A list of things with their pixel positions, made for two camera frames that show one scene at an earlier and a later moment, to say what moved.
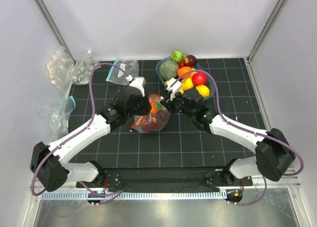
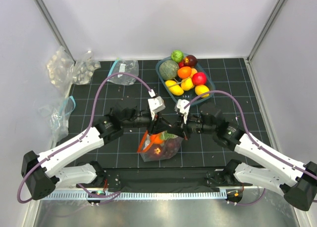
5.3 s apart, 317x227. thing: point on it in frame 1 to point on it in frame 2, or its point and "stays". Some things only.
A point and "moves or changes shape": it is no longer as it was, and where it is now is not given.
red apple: (199, 79) stays
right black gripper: (169, 103) to (178, 128)
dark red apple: (151, 127) moves or changes shape
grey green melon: (168, 69) stays
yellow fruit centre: (186, 84) stays
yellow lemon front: (203, 90) stays
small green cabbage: (177, 55) stays
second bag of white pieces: (83, 68) stays
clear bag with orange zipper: (157, 120) moves or changes shape
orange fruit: (153, 110) moves or changes shape
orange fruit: (183, 70) stays
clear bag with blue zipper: (117, 75) stays
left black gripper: (146, 107) to (158, 125)
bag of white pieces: (60, 69) stays
